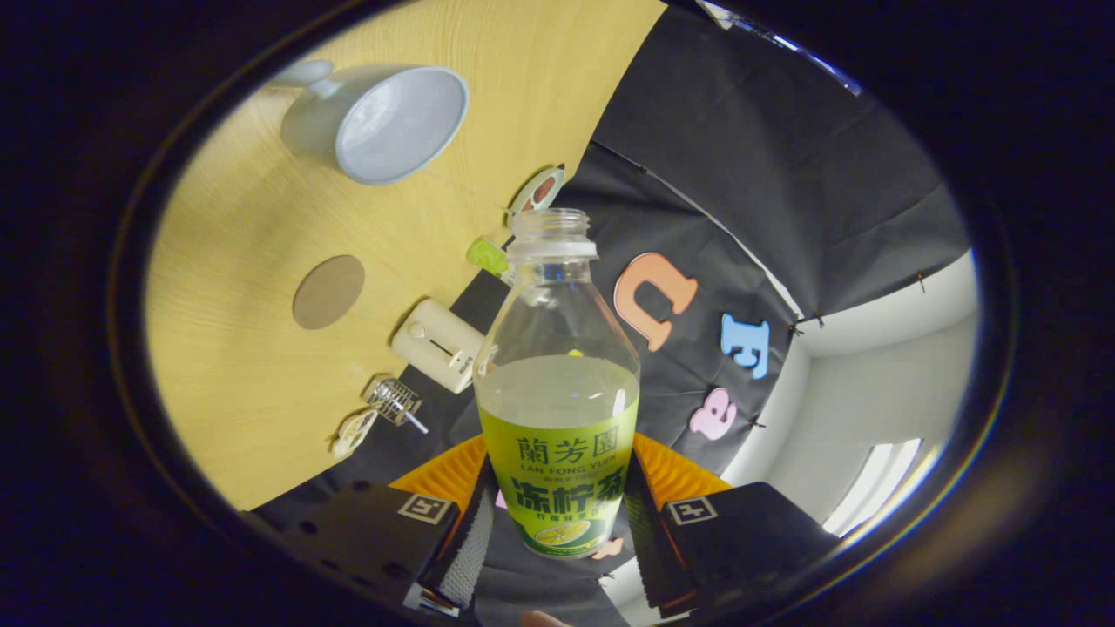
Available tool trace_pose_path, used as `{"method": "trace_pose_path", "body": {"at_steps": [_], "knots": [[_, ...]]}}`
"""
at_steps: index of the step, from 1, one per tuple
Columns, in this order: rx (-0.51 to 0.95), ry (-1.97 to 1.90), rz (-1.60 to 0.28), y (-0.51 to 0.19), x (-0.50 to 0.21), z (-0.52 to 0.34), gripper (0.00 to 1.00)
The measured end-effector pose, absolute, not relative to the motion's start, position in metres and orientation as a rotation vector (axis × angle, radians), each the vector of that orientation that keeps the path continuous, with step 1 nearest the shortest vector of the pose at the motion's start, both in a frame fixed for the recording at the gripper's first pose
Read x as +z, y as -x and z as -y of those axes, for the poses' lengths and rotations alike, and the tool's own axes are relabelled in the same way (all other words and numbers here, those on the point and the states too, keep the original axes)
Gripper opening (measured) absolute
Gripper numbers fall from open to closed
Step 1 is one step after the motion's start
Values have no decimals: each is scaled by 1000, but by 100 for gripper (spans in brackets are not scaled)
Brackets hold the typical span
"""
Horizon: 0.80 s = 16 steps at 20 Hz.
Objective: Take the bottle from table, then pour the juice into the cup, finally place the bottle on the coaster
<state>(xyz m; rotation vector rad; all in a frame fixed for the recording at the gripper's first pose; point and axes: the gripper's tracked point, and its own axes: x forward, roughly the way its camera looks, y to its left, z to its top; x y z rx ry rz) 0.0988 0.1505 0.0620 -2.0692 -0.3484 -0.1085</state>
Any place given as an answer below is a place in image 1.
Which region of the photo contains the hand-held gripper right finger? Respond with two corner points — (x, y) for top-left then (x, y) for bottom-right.
(623, 433), (841, 619)

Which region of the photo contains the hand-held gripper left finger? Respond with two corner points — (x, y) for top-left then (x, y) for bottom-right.
(253, 433), (499, 619)

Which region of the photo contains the clear juice bottle green label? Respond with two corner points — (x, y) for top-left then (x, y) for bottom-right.
(473, 208), (641, 558)

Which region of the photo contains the round brown coaster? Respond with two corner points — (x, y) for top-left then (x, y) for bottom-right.
(292, 254), (367, 331)

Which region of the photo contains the white cup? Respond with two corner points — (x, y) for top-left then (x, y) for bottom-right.
(270, 58), (470, 186)

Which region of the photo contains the capped white green drink bottle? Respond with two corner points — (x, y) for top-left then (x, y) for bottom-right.
(465, 236), (512, 281)

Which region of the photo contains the white divided snack dish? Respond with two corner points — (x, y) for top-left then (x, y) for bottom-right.
(331, 409), (380, 460)

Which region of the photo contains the white toaster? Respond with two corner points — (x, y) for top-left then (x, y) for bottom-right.
(390, 299), (486, 394)

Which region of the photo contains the ceiling light panel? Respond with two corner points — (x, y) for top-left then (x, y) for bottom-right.
(823, 438), (924, 537)

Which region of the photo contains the wooden table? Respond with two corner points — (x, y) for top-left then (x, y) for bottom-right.
(144, 0), (667, 512)

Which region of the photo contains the pale green plate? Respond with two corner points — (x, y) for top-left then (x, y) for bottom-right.
(508, 164), (567, 219)

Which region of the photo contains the metal wire basket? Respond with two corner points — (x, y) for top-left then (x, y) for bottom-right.
(363, 376), (423, 428)

